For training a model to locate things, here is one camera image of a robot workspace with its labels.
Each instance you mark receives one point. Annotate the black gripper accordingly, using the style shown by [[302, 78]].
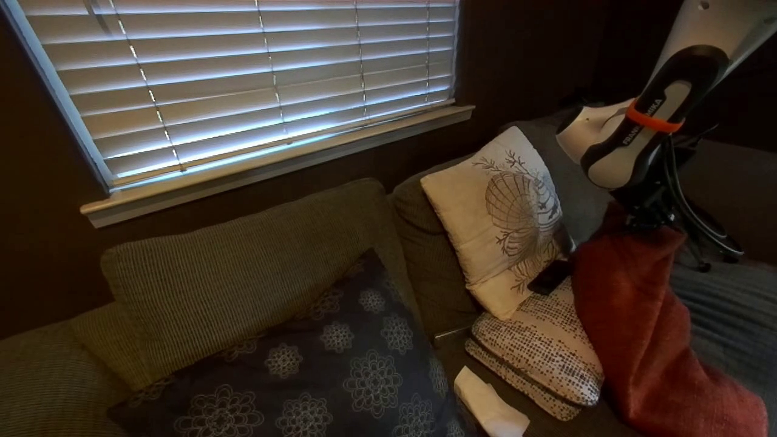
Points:
[[651, 205]]

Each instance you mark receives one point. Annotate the white pillow with tree print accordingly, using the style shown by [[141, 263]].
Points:
[[502, 213]]

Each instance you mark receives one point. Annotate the speckled black white cushion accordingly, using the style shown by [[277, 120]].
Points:
[[542, 349]]

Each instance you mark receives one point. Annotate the white paper sheet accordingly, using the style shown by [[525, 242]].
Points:
[[496, 416]]

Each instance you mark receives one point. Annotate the red orange blanket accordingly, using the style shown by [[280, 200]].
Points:
[[643, 335]]

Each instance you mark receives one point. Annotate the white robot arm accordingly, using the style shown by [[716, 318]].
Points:
[[620, 146]]

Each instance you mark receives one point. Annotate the black remote control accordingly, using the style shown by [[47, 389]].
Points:
[[550, 278]]

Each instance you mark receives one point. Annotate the dark blue floral pillow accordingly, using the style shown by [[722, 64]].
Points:
[[351, 364]]

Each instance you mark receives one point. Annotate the white window blinds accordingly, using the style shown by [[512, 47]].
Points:
[[166, 87]]

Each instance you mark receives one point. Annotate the grey green sofa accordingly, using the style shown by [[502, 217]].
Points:
[[185, 297]]

